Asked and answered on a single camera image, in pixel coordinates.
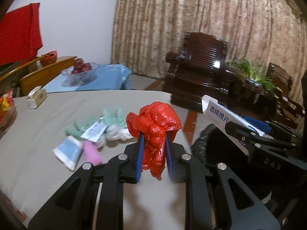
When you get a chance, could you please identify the red plastic bag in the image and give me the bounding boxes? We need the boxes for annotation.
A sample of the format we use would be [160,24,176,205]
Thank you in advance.
[126,101,182,181]

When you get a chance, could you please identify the red snack packets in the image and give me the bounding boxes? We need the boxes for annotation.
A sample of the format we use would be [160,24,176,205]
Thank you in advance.
[0,90,14,122]

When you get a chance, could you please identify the patterned beige curtain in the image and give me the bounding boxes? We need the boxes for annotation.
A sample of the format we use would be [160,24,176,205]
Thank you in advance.
[111,0,306,102]

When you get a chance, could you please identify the potted green plant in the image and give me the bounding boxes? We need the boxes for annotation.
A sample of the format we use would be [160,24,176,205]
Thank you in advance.
[226,57,277,97]

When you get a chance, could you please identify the pink packet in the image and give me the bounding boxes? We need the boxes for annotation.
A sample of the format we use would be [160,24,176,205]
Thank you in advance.
[83,140,103,166]

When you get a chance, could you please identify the light blue tablecloth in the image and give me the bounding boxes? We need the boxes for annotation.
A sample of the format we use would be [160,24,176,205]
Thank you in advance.
[43,64,131,94]

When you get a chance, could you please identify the tissue box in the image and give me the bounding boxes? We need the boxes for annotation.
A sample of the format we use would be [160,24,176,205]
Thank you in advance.
[26,86,47,109]

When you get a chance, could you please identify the white wipe packet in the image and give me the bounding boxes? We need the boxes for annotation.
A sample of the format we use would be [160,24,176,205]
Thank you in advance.
[81,117,107,143]

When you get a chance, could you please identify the glass snack dish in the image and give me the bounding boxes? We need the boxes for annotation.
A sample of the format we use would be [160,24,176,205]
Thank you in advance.
[1,106,17,131]

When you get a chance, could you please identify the white alcohol pad box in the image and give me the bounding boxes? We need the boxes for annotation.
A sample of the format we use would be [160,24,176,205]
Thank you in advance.
[201,95,265,156]

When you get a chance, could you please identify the red cloth cover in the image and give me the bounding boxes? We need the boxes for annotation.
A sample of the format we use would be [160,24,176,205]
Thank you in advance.
[0,3,43,65]

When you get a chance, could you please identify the glass fruit bowl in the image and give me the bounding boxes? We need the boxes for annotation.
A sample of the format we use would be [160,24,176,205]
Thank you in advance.
[61,62,99,87]

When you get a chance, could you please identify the red ornament basket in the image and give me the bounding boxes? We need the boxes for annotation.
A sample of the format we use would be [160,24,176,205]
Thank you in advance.
[40,50,58,67]

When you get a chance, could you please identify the black trash bin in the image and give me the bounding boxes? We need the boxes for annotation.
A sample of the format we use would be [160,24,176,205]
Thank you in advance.
[191,124,272,204]

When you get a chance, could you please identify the dark wooden armchair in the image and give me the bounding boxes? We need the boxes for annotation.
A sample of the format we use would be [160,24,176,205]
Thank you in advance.
[163,32,228,112]
[266,63,304,129]

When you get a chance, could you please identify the wooden tv cabinet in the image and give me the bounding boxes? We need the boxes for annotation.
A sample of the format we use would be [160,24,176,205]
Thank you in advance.
[1,56,76,97]

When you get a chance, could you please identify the red apples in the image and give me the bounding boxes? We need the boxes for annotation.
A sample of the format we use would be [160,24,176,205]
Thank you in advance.
[71,58,92,74]

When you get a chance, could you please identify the dark wooden side table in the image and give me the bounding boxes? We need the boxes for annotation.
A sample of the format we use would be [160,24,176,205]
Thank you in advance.
[226,80,277,121]

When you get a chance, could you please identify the light blue packet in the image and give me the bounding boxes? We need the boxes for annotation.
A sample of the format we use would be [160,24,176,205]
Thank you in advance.
[53,136,83,172]

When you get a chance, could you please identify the white cotton glove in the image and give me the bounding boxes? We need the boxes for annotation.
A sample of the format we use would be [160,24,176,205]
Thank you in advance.
[94,124,133,149]

